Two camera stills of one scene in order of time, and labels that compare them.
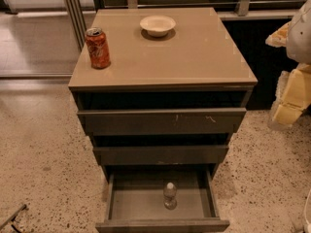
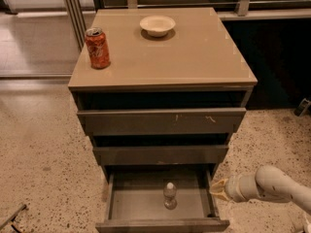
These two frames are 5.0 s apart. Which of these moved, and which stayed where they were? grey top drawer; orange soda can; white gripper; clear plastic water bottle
Moved: white gripper
Stayed: clear plastic water bottle; grey top drawer; orange soda can
